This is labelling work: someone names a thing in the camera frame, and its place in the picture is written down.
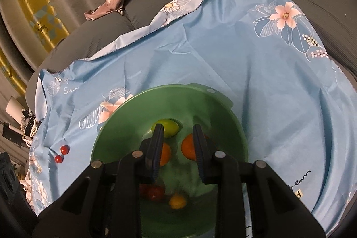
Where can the cherry tomato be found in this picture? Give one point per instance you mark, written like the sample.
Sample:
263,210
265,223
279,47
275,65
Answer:
64,150
153,192
58,159

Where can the green plastic bowl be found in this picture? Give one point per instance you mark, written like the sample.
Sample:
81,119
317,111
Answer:
187,105

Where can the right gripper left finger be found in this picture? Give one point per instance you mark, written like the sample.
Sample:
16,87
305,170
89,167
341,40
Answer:
138,167

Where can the small orange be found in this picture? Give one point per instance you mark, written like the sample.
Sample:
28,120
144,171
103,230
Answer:
166,154

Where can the light blue floral cloth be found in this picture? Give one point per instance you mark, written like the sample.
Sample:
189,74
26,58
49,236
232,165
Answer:
296,107

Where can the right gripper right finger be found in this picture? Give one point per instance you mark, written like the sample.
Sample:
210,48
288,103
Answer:
219,168

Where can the clothes pile on left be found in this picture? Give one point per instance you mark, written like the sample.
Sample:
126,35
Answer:
29,126

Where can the large orange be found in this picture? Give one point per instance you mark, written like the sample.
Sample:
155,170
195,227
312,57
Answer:
188,148

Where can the yellow small fruit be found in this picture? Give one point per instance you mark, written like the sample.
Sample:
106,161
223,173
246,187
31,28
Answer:
178,201

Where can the green mango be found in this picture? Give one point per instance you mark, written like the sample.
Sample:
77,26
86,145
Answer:
170,127

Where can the yellow patterned curtain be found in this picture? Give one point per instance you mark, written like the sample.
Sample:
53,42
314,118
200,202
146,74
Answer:
30,29

